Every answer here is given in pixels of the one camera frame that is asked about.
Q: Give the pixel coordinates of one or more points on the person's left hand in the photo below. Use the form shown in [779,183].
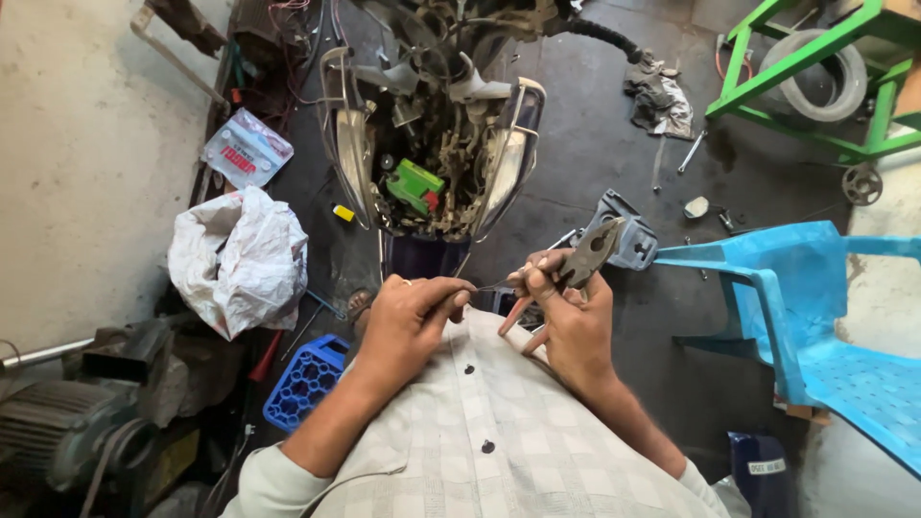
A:
[399,324]

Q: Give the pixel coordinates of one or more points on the person's right hand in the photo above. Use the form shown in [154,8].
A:
[575,324]

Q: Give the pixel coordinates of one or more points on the person's right fingers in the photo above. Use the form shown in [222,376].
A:
[539,273]

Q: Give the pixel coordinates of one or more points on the grey plastic scooter panel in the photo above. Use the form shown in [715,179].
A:
[633,234]

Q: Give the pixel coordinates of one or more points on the green scooter battery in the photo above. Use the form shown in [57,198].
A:
[414,185]

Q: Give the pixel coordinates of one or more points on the long metal screwdriver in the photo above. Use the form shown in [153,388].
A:
[657,165]

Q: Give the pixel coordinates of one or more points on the small scooter mirror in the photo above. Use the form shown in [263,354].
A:
[696,207]

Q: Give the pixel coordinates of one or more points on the checked white shirt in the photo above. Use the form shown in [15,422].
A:
[504,446]

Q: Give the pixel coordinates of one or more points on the person's sandalled foot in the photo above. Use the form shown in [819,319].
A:
[360,306]

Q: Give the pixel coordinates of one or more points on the steel spanner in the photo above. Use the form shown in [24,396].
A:
[692,151]

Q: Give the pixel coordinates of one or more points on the dismantled scooter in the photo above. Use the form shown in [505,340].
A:
[432,108]

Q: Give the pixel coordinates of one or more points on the small yellow block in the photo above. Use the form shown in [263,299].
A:
[343,213]

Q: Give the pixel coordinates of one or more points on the dirty grey rag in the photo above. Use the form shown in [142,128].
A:
[658,97]

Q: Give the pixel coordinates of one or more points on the blue plastic crate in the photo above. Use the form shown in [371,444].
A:
[306,385]

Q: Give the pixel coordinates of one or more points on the blue plastic chair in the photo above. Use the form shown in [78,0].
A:
[813,316]

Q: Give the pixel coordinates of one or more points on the dark blue plastic can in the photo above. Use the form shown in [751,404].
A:
[759,475]

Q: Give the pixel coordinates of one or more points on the white woven sack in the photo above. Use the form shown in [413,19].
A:
[237,262]

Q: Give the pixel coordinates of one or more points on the white battery with red label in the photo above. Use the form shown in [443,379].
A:
[246,149]

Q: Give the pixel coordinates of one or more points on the metal pulley wheel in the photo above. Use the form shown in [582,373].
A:
[862,185]

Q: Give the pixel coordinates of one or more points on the grey rubber tyre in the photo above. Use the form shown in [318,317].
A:
[853,93]

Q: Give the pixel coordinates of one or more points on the green metal stand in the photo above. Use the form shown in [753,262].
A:
[827,36]

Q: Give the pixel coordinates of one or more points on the dark metal machine block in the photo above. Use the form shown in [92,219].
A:
[158,360]

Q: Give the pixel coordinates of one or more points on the grey electric motor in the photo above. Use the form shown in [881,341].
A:
[65,439]

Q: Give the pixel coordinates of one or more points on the shiny metal pipe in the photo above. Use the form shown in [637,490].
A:
[43,354]

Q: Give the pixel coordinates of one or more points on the white bent tube frame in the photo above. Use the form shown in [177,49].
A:
[176,61]

